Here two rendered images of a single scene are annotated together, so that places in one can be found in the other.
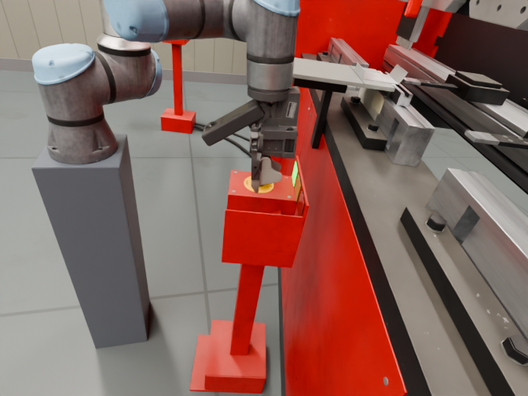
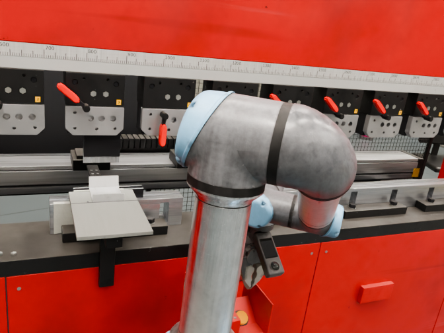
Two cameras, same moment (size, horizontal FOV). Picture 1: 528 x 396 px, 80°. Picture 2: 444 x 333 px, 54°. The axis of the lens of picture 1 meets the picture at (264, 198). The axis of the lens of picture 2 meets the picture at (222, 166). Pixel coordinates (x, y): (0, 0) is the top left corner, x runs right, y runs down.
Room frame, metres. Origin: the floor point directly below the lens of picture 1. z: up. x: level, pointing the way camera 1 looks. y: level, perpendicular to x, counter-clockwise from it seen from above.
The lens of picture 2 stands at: (0.98, 0.93, 1.52)
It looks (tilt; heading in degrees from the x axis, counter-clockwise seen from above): 19 degrees down; 250
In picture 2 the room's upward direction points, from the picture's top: 7 degrees clockwise
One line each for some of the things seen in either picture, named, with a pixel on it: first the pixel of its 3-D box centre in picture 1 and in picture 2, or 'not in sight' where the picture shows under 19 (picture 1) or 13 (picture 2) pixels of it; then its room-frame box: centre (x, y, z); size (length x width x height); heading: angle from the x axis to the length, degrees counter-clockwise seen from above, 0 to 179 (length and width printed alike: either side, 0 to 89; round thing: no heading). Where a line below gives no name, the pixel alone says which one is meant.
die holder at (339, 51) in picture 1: (343, 60); not in sight; (1.45, -0.24, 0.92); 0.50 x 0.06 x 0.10; 5
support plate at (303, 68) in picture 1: (336, 72); (108, 211); (0.89, -0.14, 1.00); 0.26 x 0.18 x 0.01; 95
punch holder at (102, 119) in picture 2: not in sight; (93, 101); (0.93, -0.28, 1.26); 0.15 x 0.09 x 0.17; 5
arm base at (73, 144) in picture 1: (80, 130); not in sight; (0.66, 0.46, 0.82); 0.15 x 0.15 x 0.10
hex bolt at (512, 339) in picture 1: (518, 349); not in sight; (0.20, -0.29, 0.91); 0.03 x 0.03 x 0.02
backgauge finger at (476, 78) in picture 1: (449, 82); (92, 165); (0.92, -0.45, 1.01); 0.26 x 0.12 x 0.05; 95
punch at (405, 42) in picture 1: (409, 26); (101, 147); (0.90, -0.29, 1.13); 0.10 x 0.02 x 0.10; 5
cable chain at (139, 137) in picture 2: not in sight; (141, 141); (0.73, -0.70, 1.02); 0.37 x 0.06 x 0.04; 5
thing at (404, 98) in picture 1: (391, 86); (108, 192); (0.88, -0.29, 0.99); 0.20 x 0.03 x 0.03; 5
